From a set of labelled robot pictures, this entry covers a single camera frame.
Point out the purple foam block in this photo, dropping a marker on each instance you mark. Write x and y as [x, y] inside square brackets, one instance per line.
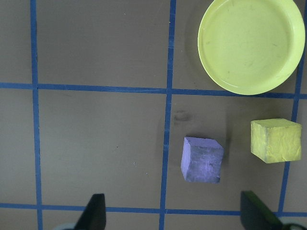
[202, 160]

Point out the yellow round plate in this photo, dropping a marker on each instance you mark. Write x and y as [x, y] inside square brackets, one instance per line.
[249, 45]

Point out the yellow foam block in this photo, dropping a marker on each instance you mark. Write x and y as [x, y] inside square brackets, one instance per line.
[275, 141]

